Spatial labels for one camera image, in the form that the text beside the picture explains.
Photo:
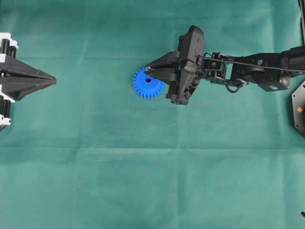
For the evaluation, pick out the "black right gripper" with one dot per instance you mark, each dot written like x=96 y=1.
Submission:
x=183 y=80

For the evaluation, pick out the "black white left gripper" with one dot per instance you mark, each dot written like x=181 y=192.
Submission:
x=25 y=79

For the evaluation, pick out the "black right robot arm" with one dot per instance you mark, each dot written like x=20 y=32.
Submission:
x=270 y=71

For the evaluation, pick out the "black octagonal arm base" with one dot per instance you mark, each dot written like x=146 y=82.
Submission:
x=298 y=105

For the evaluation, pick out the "blue plastic spur gear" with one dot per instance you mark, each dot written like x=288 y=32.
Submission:
x=145 y=86

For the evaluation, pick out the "green cloth table cover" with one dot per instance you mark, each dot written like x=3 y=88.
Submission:
x=89 y=153

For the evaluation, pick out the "black frame bar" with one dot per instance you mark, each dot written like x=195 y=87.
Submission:
x=302 y=19

